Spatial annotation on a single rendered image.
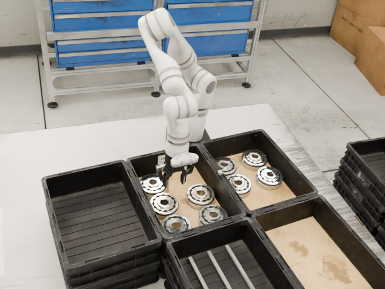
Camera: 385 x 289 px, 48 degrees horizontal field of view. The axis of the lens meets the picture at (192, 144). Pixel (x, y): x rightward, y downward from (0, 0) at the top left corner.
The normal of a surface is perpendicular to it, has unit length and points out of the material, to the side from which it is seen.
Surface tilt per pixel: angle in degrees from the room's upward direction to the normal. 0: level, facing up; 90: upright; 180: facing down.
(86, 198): 0
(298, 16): 90
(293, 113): 0
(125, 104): 0
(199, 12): 90
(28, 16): 90
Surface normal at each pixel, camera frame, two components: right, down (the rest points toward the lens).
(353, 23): -0.93, 0.13
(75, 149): 0.09, -0.77
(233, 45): 0.31, 0.62
